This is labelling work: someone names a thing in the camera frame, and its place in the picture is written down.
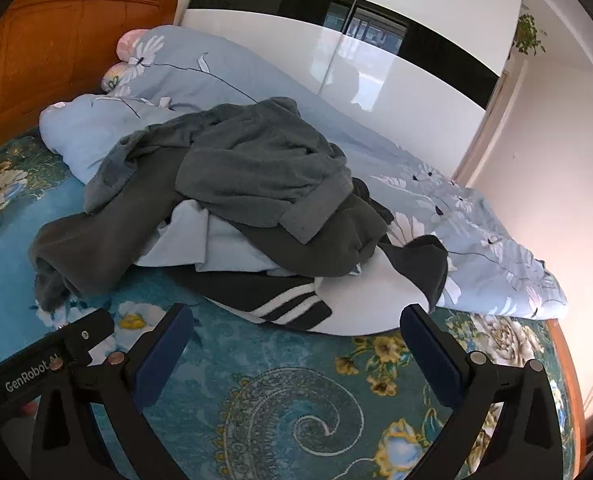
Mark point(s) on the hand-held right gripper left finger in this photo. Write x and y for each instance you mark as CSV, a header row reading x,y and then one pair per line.
x,y
162,355

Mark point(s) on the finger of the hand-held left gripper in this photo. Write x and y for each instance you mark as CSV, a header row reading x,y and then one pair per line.
x,y
94,327

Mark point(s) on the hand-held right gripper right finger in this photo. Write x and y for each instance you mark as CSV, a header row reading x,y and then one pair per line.
x,y
430,360

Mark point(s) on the grey sweatshirt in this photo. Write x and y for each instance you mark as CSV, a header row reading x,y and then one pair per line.
x,y
256,160

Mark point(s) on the black white striped jacket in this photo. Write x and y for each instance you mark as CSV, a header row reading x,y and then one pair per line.
x,y
216,285

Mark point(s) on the dark grey garment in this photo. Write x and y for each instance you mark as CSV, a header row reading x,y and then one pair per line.
x,y
111,240

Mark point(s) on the teal floral bed sheet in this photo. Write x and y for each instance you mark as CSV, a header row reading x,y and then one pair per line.
x,y
276,385

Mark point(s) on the light blue shirt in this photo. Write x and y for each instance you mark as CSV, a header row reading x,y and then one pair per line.
x,y
216,245

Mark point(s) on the floral pillow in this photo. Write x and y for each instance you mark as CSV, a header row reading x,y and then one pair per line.
x,y
114,77

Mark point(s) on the wooden bed headboard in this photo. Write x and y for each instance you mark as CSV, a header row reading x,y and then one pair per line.
x,y
51,45

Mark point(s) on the pink pillow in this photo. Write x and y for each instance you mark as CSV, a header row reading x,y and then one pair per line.
x,y
129,42

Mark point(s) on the light blue floral duvet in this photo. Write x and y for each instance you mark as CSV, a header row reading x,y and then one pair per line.
x,y
256,75

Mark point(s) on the green hanging plant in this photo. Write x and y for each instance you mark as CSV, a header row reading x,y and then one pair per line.
x,y
528,35

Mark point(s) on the white wardrobe with black band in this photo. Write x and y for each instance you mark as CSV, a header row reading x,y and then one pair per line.
x,y
276,35

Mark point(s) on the wooden bed side rail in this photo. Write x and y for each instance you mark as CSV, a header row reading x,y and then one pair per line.
x,y
568,390

